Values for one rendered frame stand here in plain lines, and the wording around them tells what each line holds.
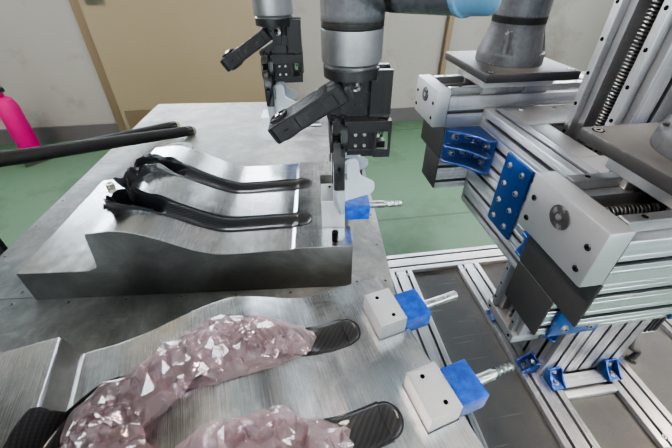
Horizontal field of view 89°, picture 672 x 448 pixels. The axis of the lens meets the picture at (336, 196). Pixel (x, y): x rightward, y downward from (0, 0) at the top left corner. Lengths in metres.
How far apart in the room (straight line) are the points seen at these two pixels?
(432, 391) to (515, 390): 0.86
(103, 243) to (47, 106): 3.01
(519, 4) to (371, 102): 0.52
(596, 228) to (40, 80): 3.44
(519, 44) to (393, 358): 0.71
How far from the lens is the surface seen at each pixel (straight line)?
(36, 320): 0.70
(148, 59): 3.07
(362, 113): 0.47
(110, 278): 0.64
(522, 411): 1.24
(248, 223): 0.59
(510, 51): 0.91
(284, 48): 0.74
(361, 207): 0.53
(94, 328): 0.64
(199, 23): 2.92
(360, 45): 0.42
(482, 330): 1.34
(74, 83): 3.39
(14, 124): 3.25
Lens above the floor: 1.24
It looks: 35 degrees down
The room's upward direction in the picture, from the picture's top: straight up
